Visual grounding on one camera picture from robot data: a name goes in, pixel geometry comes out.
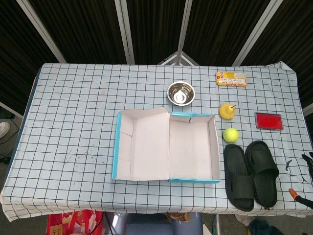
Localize red patterned bag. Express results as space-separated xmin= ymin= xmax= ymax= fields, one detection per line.
xmin=47 ymin=209 xmax=105 ymax=235

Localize grey metal table leg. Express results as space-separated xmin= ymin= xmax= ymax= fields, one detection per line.
xmin=212 ymin=213 xmax=221 ymax=235

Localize yellow snack package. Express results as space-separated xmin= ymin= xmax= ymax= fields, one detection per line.
xmin=215 ymin=71 xmax=248 ymax=88

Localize stainless steel bowl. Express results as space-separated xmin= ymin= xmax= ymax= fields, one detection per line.
xmin=167 ymin=81 xmax=196 ymax=106

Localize grey metal screen foot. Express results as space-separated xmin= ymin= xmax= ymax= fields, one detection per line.
xmin=157 ymin=50 xmax=200 ymax=66

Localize black rubber slipper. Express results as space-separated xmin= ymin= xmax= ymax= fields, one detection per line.
xmin=223 ymin=144 xmax=256 ymax=212
xmin=245 ymin=141 xmax=280 ymax=210

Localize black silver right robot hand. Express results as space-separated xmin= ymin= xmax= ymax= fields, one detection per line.
xmin=288 ymin=151 xmax=313 ymax=210

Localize dark folding screen white frames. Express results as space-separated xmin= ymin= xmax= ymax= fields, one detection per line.
xmin=0 ymin=0 xmax=313 ymax=118

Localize white grid-patterned table mat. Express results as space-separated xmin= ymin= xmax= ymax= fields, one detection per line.
xmin=0 ymin=61 xmax=313 ymax=222

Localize red ink pad case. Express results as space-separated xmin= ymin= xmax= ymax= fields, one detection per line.
xmin=254 ymin=112 xmax=284 ymax=131

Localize light blue cardboard shoe box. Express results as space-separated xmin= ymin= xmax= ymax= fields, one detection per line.
xmin=112 ymin=107 xmax=221 ymax=184

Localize blue grey chair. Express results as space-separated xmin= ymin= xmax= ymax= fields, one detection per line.
xmin=107 ymin=211 xmax=203 ymax=235

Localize yellow pear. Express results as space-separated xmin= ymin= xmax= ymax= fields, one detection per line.
xmin=219 ymin=102 xmax=237 ymax=120

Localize teal bag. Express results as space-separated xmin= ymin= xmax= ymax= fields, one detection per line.
xmin=248 ymin=219 xmax=284 ymax=235

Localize brown paper item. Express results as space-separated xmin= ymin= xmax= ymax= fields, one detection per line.
xmin=164 ymin=212 xmax=191 ymax=223

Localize yellow-green tennis ball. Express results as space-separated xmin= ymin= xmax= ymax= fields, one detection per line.
xmin=223 ymin=127 xmax=240 ymax=143

